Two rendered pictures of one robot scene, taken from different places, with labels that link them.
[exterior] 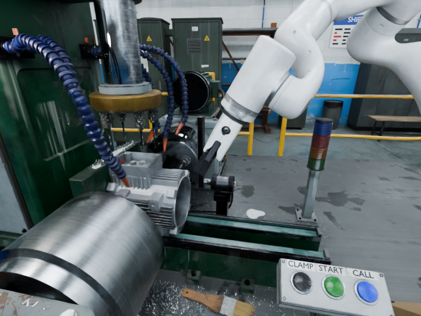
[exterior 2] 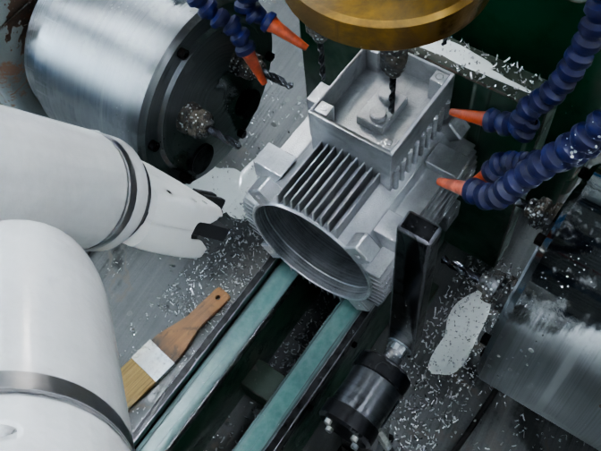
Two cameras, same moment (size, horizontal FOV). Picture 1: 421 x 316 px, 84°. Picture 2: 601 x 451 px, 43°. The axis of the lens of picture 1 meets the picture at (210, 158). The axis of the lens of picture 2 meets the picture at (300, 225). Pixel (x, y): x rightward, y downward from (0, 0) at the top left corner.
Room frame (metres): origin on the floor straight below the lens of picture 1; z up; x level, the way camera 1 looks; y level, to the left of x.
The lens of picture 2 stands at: (0.80, -0.25, 1.77)
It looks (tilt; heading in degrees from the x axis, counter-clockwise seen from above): 61 degrees down; 121
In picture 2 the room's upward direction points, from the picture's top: 8 degrees counter-clockwise
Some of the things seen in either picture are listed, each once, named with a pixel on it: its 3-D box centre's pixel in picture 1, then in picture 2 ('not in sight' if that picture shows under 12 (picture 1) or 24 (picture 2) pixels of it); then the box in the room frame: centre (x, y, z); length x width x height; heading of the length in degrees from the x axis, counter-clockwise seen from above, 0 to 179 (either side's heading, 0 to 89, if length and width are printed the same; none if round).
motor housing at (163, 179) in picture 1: (152, 197); (360, 188); (0.62, 0.18, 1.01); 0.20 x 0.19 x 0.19; 79
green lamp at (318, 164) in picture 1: (316, 162); not in sight; (0.82, -0.41, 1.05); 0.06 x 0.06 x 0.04
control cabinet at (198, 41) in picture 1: (199, 88); not in sight; (3.97, 0.18, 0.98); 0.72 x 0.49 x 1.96; 84
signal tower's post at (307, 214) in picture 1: (314, 172); not in sight; (0.82, -0.41, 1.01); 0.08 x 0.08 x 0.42; 79
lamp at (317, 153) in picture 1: (318, 150); not in sight; (0.82, -0.41, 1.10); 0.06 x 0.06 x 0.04
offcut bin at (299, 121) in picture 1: (293, 110); not in sight; (5.15, -1.82, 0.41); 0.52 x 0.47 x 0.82; 84
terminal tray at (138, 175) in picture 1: (137, 169); (381, 114); (0.63, 0.22, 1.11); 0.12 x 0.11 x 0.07; 79
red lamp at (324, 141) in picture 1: (320, 139); not in sight; (0.82, -0.41, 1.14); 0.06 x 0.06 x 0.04
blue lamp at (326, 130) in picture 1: (322, 127); not in sight; (0.82, -0.41, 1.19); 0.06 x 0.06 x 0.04
